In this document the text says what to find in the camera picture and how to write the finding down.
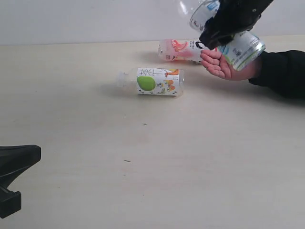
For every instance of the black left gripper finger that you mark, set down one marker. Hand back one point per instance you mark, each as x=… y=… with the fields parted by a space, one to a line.
x=218 y=31

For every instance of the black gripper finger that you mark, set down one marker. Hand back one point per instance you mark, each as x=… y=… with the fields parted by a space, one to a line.
x=14 y=160
x=10 y=202

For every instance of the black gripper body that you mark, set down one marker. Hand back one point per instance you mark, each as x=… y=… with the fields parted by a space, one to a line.
x=239 y=15

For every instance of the lime label clear bottle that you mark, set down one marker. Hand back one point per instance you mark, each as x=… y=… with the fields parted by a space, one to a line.
x=243 y=49

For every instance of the pink white drink bottle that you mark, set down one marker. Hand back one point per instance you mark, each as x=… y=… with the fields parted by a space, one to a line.
x=181 y=50

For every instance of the green pear tea bottle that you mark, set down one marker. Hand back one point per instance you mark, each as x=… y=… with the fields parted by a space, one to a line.
x=153 y=81

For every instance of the black sleeved forearm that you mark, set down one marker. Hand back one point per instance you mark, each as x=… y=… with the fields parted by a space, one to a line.
x=283 y=73

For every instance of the person's open hand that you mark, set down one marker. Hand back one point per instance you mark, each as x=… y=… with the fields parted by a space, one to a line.
x=216 y=64

